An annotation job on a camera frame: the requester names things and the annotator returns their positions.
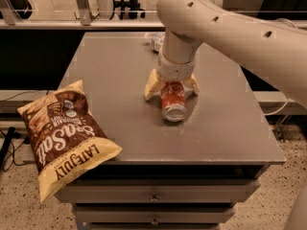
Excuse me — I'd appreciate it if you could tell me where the metal window rail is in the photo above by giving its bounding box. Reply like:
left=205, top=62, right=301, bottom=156
left=0, top=19, right=164, bottom=32

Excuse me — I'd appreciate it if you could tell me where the red coke can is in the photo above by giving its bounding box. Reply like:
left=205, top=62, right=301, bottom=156
left=160, top=81, right=187, bottom=122

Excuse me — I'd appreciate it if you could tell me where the grey lower drawer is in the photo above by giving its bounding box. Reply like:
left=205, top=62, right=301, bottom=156
left=74, top=204, right=235, bottom=224

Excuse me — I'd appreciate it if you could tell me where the grey upper drawer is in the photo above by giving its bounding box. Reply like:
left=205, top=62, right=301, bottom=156
left=56, top=179, right=260, bottom=203

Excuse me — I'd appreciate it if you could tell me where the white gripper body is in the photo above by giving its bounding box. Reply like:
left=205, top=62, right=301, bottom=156
left=156, top=51, right=196, bottom=81

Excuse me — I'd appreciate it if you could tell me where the grey drawer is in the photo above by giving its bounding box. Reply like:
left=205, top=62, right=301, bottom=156
left=56, top=179, right=260, bottom=203
left=74, top=204, right=235, bottom=224

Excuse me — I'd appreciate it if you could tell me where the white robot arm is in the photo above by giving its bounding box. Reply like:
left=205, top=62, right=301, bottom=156
left=144, top=0, right=307, bottom=107

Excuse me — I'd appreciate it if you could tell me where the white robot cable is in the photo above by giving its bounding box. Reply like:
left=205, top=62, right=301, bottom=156
left=264, top=97, right=291, bottom=117

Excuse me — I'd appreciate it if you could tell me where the brown yellow chip bag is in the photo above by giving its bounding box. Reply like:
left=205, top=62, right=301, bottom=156
left=17, top=80, right=122, bottom=200

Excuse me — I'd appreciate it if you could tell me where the white plastic water bottle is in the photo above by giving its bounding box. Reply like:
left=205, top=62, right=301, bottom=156
left=144, top=32, right=165, bottom=53

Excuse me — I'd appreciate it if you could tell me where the black cable on floor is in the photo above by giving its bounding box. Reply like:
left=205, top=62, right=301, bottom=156
left=0, top=126, right=32, bottom=173

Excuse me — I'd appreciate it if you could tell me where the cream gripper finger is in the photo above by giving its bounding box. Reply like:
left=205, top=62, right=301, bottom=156
left=144, top=69, right=165, bottom=101
left=182, top=74, right=200, bottom=95

